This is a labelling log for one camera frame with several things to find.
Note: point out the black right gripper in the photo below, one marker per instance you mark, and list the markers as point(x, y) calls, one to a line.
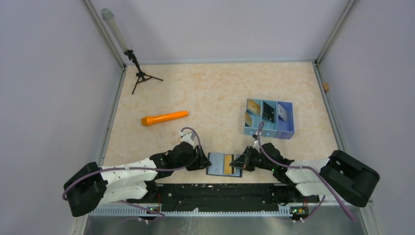
point(244, 161)

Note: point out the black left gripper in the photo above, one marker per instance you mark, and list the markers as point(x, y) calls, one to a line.
point(204, 163)

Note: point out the gold VIP credit card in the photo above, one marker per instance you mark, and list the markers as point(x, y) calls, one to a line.
point(228, 169)

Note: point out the dark blue leather card holder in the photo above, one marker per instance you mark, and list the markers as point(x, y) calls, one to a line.
point(217, 166)

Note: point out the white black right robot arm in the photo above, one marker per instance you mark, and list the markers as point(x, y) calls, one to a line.
point(339, 174)

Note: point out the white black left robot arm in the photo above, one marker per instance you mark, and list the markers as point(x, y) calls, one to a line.
point(93, 185)

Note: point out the light blue drawer organizer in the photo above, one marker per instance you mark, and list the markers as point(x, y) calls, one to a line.
point(277, 118)

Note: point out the orange flashlight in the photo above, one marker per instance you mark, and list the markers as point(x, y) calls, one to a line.
point(151, 120)

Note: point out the black mini tripod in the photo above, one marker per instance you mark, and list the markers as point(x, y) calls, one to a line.
point(141, 76)

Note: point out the small tan block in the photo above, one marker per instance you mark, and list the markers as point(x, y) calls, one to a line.
point(325, 86)

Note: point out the grey tube on tripod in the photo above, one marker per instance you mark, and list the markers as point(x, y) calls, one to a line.
point(109, 19)

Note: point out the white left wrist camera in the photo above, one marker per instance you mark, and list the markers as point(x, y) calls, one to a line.
point(188, 137)

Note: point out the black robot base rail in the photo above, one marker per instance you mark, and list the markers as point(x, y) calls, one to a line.
point(224, 197)

